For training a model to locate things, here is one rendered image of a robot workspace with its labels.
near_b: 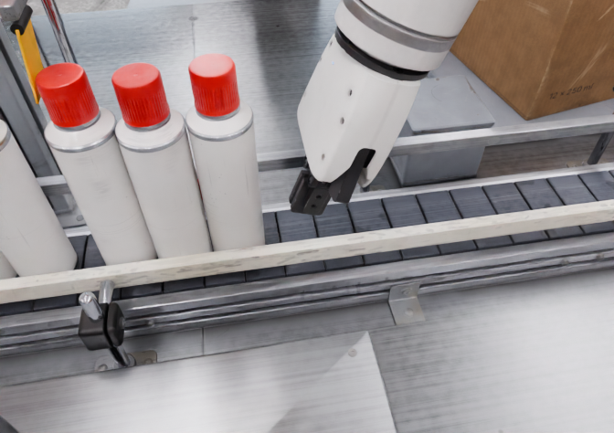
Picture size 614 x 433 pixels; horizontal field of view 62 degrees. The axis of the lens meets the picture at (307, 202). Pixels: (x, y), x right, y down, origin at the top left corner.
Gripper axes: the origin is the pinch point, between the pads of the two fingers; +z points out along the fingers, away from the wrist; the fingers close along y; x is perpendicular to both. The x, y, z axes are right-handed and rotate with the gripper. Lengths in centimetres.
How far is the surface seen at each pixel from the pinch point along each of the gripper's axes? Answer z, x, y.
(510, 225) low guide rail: -3.3, 18.5, 4.2
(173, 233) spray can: 4.0, -11.8, 3.0
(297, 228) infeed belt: 6.3, 1.0, -1.3
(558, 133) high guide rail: -9.9, 23.7, -3.0
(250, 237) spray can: 4.3, -4.8, 2.3
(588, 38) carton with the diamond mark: -14.8, 34.6, -18.4
